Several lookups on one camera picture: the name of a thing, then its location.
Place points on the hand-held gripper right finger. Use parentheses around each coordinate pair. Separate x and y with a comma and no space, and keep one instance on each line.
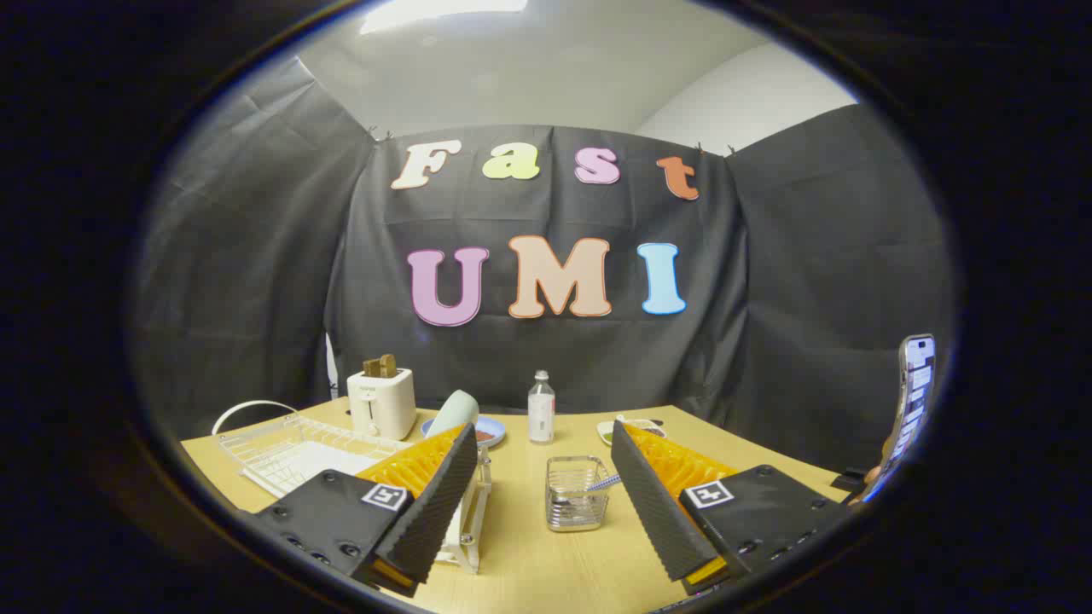
(653,503)

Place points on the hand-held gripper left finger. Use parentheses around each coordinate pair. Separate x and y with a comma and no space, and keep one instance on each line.
(439,503)

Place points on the ceiling light panel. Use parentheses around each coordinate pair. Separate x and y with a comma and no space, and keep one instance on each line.
(435,13)

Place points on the pale green plate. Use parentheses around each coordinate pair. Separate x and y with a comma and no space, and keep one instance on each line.
(454,412)

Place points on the black table clamp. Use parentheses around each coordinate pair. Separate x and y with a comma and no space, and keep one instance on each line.
(849,480)

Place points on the white drip tray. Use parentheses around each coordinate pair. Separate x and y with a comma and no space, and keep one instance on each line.
(307,465)

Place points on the white toaster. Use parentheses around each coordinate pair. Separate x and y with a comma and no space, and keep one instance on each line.
(381,405)

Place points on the white divided bean dish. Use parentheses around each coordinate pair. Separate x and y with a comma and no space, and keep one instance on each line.
(636,424)

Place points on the brown meat piece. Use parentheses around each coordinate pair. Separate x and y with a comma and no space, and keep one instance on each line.
(485,436)

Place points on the smartphone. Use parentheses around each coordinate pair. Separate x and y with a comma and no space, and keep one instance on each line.
(917,384)

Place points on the brown toast slice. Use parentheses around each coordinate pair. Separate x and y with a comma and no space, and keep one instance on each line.
(388,366)
(371,368)

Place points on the clear plastic bottle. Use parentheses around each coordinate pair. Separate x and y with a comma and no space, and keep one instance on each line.
(541,414)

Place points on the blue plate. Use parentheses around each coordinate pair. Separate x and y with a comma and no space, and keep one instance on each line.
(493,426)

